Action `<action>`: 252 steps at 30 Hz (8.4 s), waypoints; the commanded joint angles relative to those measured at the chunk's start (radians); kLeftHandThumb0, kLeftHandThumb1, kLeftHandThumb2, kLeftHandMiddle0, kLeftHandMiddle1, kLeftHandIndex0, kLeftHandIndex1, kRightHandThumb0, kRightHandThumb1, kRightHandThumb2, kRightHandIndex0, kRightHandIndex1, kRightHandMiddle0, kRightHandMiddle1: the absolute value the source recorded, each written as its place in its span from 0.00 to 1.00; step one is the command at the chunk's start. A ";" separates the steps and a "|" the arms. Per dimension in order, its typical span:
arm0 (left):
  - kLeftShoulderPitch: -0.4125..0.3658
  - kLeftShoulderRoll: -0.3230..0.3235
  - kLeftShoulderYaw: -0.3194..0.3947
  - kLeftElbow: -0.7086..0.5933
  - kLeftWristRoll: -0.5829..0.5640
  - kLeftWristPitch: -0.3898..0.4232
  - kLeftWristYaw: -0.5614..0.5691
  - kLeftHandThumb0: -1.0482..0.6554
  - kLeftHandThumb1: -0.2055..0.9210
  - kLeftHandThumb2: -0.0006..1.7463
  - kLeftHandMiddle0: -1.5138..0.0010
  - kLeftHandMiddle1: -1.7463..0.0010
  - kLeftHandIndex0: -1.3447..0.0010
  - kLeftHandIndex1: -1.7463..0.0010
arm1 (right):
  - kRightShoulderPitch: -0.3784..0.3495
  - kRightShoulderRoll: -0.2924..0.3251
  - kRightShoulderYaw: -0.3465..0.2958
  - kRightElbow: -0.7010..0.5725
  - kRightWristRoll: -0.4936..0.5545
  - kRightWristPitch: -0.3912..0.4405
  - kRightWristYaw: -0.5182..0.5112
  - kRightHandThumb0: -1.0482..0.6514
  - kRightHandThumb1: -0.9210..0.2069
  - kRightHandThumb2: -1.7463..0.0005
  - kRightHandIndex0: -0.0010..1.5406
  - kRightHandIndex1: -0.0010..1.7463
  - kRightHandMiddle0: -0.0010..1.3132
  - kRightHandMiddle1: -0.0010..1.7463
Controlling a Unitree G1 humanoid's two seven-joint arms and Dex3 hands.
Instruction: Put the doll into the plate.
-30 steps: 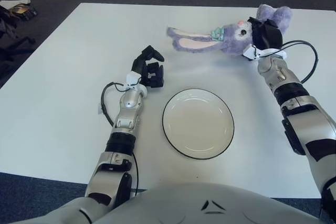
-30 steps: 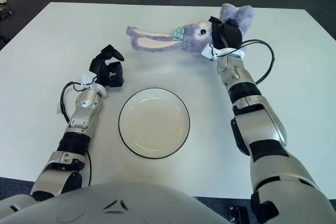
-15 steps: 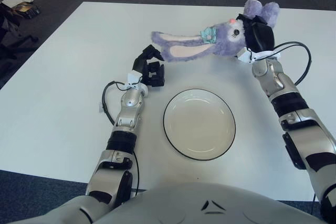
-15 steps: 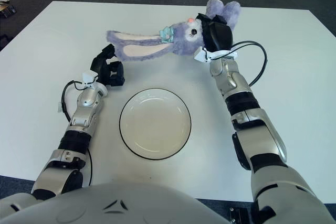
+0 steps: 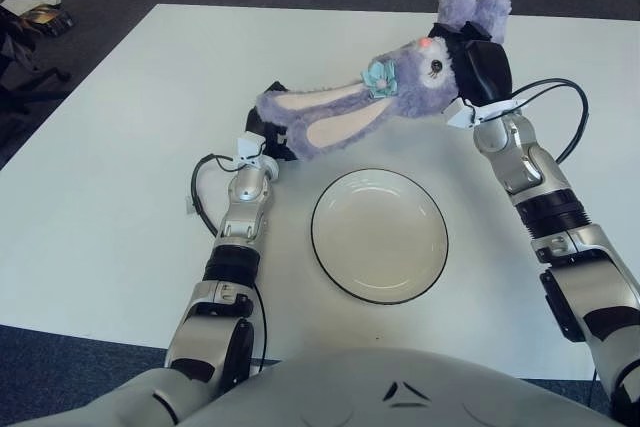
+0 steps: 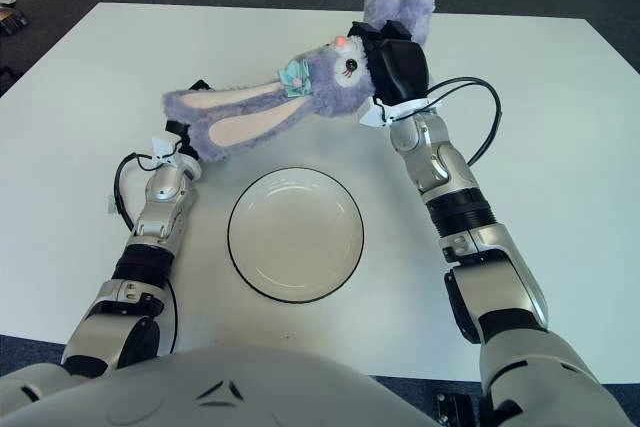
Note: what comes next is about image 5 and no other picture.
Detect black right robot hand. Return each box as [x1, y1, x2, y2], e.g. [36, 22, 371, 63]
[430, 20, 514, 108]

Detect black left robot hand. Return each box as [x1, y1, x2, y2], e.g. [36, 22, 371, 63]
[243, 80, 300, 162]

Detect purple plush rabbit doll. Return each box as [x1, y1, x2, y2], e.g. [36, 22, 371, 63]
[254, 0, 512, 162]

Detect white plate with black rim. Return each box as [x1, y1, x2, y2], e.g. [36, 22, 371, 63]
[310, 169, 450, 306]

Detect dark printed box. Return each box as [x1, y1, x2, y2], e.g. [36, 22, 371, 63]
[19, 4, 76, 38]

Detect grey robot torso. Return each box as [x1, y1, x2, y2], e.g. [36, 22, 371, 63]
[84, 346, 626, 427]

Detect black office chair base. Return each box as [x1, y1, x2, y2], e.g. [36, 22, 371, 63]
[0, 16, 71, 118]

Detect white paper sheet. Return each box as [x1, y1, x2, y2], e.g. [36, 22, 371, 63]
[0, 0, 62, 16]

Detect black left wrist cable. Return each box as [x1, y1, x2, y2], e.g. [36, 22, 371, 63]
[191, 154, 239, 238]

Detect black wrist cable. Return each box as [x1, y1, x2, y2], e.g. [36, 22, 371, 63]
[509, 77, 587, 163]
[191, 154, 239, 238]

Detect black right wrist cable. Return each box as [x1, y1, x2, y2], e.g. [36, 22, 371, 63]
[509, 77, 587, 163]

